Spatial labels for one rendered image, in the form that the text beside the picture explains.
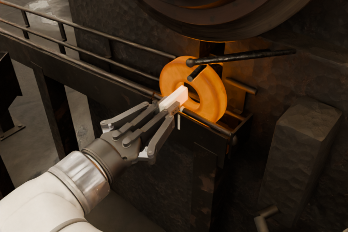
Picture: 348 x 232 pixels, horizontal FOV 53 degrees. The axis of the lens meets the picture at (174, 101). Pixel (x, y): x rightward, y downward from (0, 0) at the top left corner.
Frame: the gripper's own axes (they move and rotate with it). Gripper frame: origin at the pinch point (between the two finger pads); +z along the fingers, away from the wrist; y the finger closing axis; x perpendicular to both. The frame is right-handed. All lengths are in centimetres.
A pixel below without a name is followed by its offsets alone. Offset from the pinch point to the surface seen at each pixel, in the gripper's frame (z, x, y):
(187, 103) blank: 5.0, -4.7, -0.7
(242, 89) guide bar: 10.6, 0.0, 8.8
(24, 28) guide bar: 8, -11, -71
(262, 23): 3.9, 19.8, 14.5
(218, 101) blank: 4.3, 0.8, 7.3
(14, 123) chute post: 2, -74, -109
